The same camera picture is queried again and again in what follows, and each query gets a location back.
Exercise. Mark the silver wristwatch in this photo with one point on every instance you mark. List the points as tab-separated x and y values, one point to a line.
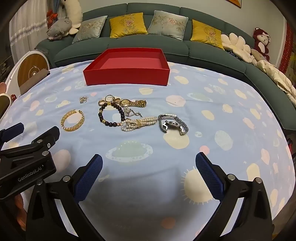
182	126

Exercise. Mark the orange framed wall picture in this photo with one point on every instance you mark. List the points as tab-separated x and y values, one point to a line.
234	1

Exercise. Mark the round wooden white-rimmed board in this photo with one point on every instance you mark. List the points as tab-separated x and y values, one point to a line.
30	64

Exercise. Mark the white curtain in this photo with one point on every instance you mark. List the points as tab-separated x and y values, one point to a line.
25	25

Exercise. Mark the grey-blue embroidered pillow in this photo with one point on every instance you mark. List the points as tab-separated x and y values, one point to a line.
167	24
90	29

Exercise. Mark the small beige cushion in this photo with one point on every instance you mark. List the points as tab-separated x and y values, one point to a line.
257	55

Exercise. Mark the cream quilted blanket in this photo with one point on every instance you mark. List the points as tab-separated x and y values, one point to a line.
277	76

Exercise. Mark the yellow embroidered pillow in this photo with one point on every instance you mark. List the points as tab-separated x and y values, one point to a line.
127	25
205	33

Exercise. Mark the red bow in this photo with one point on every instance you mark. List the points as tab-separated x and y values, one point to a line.
52	17

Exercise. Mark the grey pig plush toy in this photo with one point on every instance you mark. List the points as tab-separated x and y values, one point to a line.
59	29

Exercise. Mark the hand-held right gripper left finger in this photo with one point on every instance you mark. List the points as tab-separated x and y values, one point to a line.
89	178

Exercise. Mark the gold wristwatch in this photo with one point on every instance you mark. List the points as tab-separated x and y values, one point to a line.
126	102

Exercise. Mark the blue curtain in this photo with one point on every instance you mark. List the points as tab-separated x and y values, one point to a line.
55	4

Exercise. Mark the dark green sofa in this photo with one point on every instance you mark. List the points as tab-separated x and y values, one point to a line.
196	53

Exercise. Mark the silver hoop earring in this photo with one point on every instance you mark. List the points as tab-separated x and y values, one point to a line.
99	103
115	100

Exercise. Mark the light blue printed tablecloth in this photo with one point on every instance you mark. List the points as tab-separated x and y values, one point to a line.
208	111

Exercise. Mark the white flower-shaped cushion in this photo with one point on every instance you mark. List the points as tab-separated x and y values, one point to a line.
238	45

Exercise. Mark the red cardboard box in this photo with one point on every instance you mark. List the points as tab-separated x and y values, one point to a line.
124	76

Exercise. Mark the brown cardboard sheet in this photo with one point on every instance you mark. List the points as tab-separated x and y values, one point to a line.
34	80

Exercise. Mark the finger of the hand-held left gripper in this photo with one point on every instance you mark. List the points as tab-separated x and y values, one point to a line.
46	137
14	129

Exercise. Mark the long white plush toy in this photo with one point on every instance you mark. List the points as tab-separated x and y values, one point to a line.
74	11

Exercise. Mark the red monkey plush toy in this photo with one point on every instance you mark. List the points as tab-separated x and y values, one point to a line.
260	41

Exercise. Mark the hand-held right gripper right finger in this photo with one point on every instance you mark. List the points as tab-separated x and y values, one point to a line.
209	176

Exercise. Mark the red bordered wall hanging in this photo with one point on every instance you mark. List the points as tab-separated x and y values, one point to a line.
286	46

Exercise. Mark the small silver pendant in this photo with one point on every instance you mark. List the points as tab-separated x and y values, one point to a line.
82	100

